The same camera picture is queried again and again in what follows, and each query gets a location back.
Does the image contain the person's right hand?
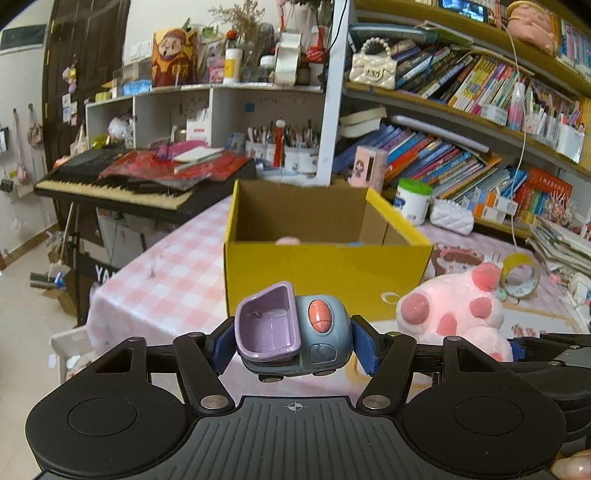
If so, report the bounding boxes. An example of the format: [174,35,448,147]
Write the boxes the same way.
[551,450,591,480]

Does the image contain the white ribbon roll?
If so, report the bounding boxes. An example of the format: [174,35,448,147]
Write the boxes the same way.
[274,31,303,86]

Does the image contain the row of blue children's books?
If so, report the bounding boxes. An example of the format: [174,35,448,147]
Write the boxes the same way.
[332,124,527,204]

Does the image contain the row of slanted colourful books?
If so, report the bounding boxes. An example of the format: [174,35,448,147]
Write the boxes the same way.
[397,41,522,112]

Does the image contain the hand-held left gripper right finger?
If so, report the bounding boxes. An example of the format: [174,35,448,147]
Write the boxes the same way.
[352,316,504,413]

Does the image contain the cream quilted pearl-handle handbag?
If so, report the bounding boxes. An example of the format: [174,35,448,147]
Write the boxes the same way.
[349,38,398,89]

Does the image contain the white shelf unit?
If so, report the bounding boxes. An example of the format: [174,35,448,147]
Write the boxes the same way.
[85,83,326,155]

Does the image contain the dried flower bunch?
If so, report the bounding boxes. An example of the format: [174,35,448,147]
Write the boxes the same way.
[208,0,269,47]

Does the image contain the white rolled paper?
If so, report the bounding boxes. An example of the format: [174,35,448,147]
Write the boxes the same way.
[390,113,490,153]

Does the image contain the white notebook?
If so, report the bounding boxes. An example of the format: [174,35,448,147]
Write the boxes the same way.
[173,147,225,174]

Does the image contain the white hanging cable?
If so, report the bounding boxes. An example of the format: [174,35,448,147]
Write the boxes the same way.
[508,18,531,245]

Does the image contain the white pen cup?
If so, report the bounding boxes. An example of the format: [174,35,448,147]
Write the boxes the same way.
[245,138,282,169]
[284,145,319,174]

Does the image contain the red printed packets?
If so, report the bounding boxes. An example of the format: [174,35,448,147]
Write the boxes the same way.
[99,148,254,191]

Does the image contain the broom and dustpan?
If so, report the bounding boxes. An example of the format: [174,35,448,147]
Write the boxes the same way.
[30,198,80,298]

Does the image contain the small white box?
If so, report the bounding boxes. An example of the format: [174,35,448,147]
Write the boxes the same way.
[480,102,506,125]

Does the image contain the pink checked printed tablecloth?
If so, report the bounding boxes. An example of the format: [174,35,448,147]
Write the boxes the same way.
[88,185,591,393]

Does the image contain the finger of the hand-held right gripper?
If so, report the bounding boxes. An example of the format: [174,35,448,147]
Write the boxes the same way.
[508,332,591,370]

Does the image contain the grey purple toy truck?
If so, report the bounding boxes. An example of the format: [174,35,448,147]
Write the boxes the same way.
[235,281,354,383]

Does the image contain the wooden bookshelf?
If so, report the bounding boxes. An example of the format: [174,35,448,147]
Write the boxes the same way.
[323,0,591,241]

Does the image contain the yellow cardboard box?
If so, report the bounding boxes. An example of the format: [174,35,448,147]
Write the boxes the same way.
[223,179,435,322]

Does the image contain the orange white carton box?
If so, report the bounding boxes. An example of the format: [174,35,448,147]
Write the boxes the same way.
[473,187,519,217]
[462,198,502,223]

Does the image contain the white jar green lid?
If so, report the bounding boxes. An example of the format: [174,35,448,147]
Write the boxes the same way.
[396,179,433,225]

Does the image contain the pastel striped bottle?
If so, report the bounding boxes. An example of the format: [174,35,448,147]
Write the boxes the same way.
[508,83,527,132]

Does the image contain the white stationery holder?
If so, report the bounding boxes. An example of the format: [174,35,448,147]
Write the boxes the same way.
[556,122,585,158]

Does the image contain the fortune god figure box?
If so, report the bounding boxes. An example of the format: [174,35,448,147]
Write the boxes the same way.
[151,27,200,88]

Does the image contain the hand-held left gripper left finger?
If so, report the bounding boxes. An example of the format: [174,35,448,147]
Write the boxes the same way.
[90,318,238,414]

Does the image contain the pink pig plush head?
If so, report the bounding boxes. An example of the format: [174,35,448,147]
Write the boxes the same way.
[505,0,561,56]

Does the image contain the stack of papers and workbooks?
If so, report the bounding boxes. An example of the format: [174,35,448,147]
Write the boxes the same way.
[526,217,591,282]

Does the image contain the white power strip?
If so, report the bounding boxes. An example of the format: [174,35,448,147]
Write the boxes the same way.
[566,272,591,324]

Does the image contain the dark wall board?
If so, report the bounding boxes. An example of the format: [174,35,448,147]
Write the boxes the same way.
[0,23,48,57]

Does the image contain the yellow tape roll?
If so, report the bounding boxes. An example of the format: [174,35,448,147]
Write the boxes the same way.
[501,253,542,301]

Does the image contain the black electronic keyboard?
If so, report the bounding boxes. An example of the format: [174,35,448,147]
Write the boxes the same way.
[33,148,257,224]

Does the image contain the white bottle yellow label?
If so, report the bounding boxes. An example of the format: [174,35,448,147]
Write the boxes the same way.
[223,46,244,85]

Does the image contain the thick lying books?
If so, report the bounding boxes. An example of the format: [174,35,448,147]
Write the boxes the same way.
[339,107,389,138]

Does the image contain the red boxed dictionaries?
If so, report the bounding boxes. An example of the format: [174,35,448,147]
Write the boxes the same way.
[515,168,573,222]

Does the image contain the dark wooden door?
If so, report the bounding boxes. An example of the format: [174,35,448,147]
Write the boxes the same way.
[44,0,132,232]

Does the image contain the white quilted purse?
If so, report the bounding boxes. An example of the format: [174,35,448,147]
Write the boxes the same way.
[429,198,475,234]

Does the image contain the pink cylindrical desk appliance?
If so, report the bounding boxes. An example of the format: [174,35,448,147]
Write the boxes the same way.
[348,145,389,192]

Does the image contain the red tassel ornament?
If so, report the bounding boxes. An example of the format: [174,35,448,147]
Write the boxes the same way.
[272,120,285,167]

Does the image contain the pink paw plush toy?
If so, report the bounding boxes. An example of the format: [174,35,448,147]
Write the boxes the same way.
[396,262,515,363]

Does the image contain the white plastic bin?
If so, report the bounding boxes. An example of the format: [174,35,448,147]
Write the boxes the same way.
[50,325,99,384]

